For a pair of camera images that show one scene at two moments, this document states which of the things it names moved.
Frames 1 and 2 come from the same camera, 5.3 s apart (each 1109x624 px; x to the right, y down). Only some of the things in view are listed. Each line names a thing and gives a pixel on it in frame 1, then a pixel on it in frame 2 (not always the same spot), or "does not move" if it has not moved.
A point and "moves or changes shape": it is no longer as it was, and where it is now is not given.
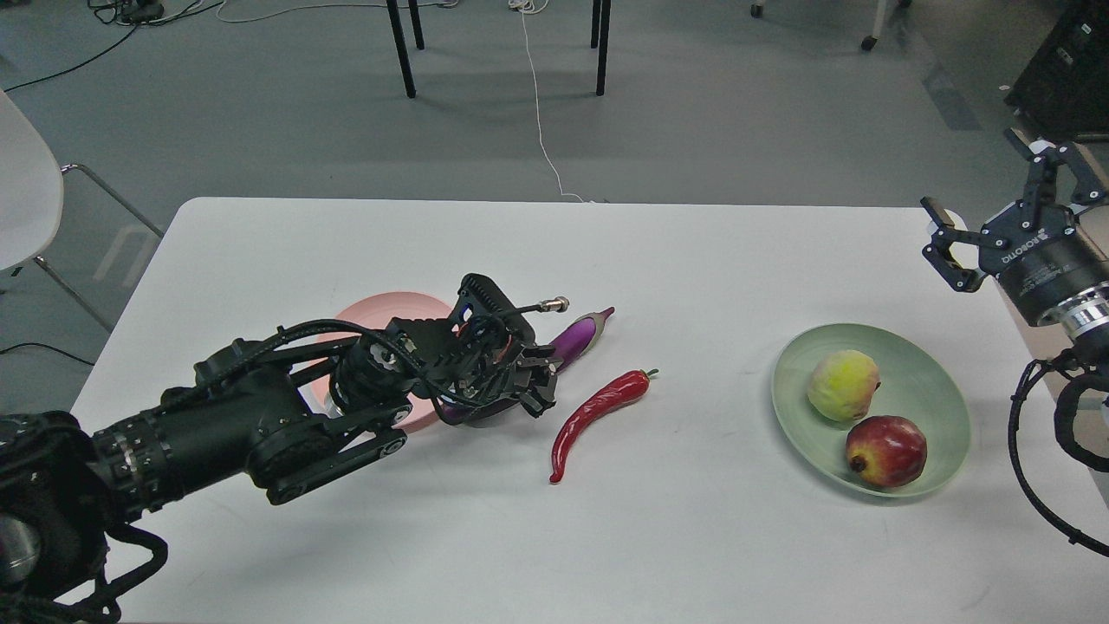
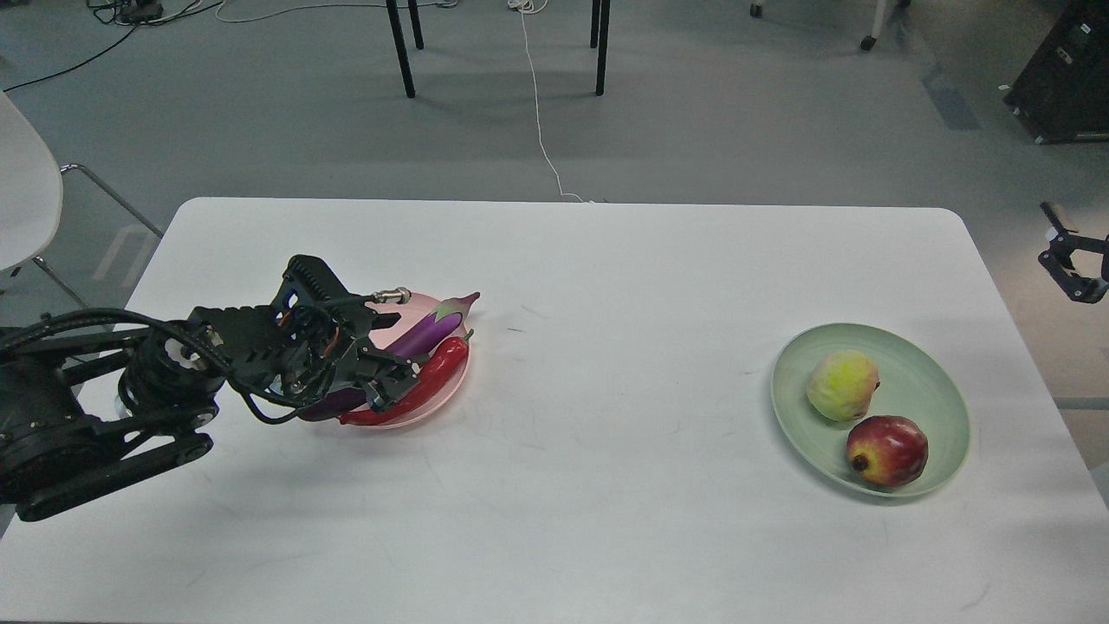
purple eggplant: [570, 341] moves or changes shape
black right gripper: [1048, 256] to [1056, 260]
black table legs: [595, 36] does not move
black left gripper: [480, 356] to [288, 350]
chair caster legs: [868, 42] does not move
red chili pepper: [624, 388] moves or changes shape
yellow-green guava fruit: [842, 385] does not move
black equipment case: [1063, 91] does not move
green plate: [914, 385] does not move
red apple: [885, 451] does not move
